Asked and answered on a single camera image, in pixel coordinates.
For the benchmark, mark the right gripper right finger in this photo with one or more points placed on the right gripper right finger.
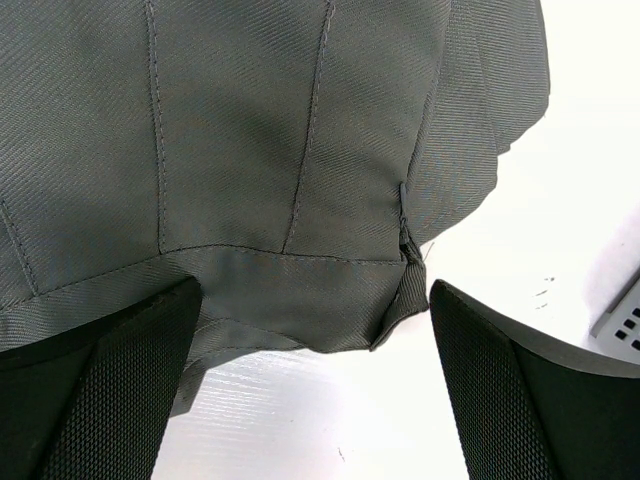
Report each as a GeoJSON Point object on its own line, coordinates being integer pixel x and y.
{"type": "Point", "coordinates": [528, 405]}

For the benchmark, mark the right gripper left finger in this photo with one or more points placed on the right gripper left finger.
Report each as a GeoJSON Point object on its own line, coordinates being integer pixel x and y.
{"type": "Point", "coordinates": [94, 402]}

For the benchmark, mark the grey pleated skirt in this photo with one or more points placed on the grey pleated skirt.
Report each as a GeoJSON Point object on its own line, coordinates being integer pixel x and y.
{"type": "Point", "coordinates": [292, 156]}

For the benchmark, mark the white plastic mesh basket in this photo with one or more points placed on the white plastic mesh basket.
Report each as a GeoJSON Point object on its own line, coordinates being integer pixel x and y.
{"type": "Point", "coordinates": [616, 332]}

